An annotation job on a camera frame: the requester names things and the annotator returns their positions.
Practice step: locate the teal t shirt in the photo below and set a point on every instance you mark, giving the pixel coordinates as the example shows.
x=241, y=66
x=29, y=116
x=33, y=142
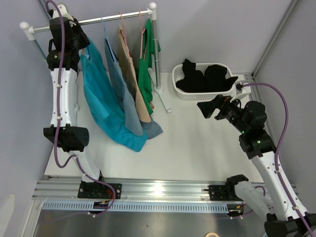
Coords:
x=102, y=102

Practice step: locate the grey blue t shirt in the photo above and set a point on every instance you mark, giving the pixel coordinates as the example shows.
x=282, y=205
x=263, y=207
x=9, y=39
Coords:
x=126, y=101

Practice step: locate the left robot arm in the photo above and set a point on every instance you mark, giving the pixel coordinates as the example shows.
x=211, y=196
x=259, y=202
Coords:
x=69, y=140

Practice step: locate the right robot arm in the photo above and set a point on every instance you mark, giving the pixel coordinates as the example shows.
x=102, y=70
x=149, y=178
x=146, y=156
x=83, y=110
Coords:
x=282, y=212

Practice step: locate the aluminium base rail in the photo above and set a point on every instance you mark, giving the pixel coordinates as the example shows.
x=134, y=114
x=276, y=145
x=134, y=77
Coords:
x=137, y=190

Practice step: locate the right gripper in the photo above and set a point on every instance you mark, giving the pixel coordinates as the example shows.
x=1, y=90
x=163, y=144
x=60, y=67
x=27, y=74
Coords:
x=220, y=102

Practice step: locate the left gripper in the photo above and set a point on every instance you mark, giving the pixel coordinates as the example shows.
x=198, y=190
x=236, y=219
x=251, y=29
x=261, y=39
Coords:
x=75, y=27

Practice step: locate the white plastic laundry basket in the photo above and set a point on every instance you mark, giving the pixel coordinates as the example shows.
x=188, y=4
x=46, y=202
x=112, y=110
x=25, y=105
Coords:
x=178, y=74

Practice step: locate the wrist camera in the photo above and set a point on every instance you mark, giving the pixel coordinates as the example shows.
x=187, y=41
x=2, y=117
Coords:
x=242, y=90
x=62, y=9

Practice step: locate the beige wooden hanger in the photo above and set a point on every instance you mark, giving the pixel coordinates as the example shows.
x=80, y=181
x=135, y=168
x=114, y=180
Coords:
x=83, y=50

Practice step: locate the pink wire hanger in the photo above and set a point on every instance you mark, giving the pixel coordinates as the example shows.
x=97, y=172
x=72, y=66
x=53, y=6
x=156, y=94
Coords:
x=142, y=36
x=123, y=40

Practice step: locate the green t shirt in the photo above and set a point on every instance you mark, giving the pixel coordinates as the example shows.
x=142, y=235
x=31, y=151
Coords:
x=145, y=62

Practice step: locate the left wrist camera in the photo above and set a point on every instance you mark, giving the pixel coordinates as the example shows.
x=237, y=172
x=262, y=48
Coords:
x=62, y=9

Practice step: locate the white metal clothes rack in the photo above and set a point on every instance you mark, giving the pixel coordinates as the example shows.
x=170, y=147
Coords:
x=30, y=32

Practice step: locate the slotted cable duct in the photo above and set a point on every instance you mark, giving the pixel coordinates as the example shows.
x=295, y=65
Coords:
x=127, y=206

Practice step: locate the tape roll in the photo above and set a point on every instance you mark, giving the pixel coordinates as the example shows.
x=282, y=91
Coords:
x=211, y=234

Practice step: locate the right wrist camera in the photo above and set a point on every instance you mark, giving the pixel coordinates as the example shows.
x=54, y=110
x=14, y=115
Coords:
x=242, y=90

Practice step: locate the black garment in basket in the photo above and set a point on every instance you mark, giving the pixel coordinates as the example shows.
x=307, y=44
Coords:
x=212, y=80

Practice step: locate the light blue wire hanger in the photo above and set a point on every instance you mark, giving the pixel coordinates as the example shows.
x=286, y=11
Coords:
x=106, y=34

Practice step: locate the beige t shirt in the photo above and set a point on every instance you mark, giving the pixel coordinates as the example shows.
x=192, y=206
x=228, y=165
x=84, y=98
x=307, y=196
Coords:
x=129, y=74

